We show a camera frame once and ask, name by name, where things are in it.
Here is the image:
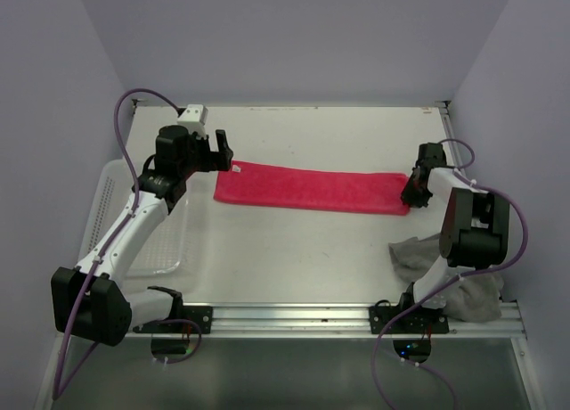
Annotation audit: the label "aluminium mounting rail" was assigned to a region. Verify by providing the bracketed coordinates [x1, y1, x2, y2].
[55, 299, 522, 340]

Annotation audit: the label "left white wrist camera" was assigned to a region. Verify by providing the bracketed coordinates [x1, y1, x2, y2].
[176, 104, 208, 138]

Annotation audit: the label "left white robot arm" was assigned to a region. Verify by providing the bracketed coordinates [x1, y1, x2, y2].
[51, 125, 233, 346]

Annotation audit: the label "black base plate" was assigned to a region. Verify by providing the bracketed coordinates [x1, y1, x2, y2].
[368, 299, 450, 335]
[134, 305, 214, 336]

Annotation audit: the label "clear plastic basket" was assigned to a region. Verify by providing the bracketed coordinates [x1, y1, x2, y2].
[77, 160, 189, 283]

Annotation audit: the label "grey towel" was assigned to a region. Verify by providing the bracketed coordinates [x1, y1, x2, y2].
[388, 234, 504, 323]

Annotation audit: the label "pink towel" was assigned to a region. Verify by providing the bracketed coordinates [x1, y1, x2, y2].
[214, 161, 410, 216]

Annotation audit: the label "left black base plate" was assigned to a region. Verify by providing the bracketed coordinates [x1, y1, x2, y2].
[134, 305, 214, 336]

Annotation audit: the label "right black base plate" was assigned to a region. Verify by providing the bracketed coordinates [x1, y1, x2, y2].
[368, 299, 450, 335]

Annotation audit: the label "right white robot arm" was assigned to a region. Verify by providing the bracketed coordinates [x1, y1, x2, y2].
[396, 143, 510, 332]

